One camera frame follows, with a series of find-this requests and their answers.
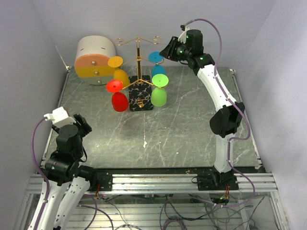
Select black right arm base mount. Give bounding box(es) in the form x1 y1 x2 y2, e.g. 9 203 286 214
191 172 239 191

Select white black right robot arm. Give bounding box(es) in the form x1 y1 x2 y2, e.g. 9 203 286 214
160 26 245 190

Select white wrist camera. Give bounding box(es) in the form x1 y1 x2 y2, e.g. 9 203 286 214
44 107 75 128
178 24 190 44

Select orange plastic wine glass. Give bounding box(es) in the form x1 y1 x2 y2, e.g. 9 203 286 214
108 56 130 88

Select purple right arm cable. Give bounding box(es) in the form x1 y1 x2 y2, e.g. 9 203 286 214
184 18 256 208

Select gold wire glass rack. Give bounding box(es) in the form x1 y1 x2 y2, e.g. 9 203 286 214
115 36 164 112

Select round white drawer cabinet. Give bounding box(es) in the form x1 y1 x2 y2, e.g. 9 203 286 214
74 35 116 85

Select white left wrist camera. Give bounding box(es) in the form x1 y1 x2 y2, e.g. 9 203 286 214
44 107 75 128

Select green plastic wine glass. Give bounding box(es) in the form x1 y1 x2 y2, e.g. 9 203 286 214
151 74 169 107

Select blue plastic wine glass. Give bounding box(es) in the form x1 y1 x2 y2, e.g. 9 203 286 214
148 51 166 77

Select red plastic wine glass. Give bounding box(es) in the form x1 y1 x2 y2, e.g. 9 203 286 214
106 80 129 112

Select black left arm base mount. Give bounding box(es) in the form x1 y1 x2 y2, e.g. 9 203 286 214
89 171 113 192

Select aluminium rail frame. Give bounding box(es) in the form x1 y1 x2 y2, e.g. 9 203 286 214
16 167 290 230

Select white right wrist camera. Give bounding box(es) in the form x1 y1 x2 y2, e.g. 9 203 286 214
178 24 190 44

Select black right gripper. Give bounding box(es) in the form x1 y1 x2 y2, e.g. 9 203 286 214
159 37 191 62

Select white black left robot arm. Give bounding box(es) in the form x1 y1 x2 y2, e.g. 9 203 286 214
28 114 98 230

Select loose cables under frame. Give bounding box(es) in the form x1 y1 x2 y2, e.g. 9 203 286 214
95 193 264 230

